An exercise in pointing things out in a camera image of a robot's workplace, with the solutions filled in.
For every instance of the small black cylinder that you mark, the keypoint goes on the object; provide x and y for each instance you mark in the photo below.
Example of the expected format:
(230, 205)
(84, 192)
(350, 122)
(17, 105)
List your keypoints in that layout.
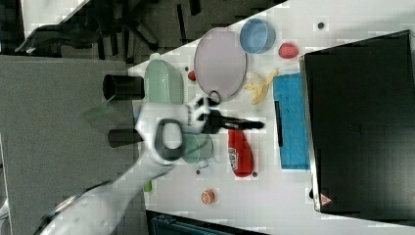
(123, 137)

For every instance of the small toy strawberry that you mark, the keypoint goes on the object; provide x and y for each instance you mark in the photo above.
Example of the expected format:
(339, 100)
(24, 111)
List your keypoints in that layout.
(192, 75)

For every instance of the red ketchup bottle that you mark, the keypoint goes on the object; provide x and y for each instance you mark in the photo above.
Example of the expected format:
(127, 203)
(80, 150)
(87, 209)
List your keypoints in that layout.
(240, 154)

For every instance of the green mug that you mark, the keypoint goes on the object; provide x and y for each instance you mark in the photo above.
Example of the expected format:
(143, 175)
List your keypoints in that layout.
(198, 150)

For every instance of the toy banana peel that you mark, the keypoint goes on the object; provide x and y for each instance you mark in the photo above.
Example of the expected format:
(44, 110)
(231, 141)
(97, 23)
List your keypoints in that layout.
(259, 85)

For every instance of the green plastic colander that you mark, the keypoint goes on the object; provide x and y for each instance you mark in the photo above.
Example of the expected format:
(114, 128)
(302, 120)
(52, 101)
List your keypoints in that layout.
(165, 83)

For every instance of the black toaster oven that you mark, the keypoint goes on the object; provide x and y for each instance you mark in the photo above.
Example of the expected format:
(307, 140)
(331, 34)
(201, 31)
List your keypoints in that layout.
(359, 111)

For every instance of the large black cylinder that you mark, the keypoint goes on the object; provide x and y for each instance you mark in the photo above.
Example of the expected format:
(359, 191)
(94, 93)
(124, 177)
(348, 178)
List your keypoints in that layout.
(123, 87)

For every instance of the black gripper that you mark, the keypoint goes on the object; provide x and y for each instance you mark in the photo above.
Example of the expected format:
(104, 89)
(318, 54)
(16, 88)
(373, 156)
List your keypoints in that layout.
(216, 121)

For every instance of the large toy strawberry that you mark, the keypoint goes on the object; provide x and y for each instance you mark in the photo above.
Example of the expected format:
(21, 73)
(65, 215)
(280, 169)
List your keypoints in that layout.
(288, 51)

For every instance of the oven door with black handle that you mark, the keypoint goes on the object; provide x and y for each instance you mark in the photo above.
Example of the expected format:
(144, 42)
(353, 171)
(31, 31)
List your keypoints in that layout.
(291, 130)

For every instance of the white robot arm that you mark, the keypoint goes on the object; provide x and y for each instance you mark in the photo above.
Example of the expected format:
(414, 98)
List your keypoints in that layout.
(160, 128)

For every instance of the blue bowl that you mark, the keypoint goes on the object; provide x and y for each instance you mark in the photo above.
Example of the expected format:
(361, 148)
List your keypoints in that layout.
(257, 36)

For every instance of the orange slice toy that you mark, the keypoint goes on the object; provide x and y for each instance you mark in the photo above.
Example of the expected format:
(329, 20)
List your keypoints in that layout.
(208, 197)

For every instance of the lilac round plate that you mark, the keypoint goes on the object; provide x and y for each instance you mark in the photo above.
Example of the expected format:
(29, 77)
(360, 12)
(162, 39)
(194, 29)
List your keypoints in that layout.
(220, 63)

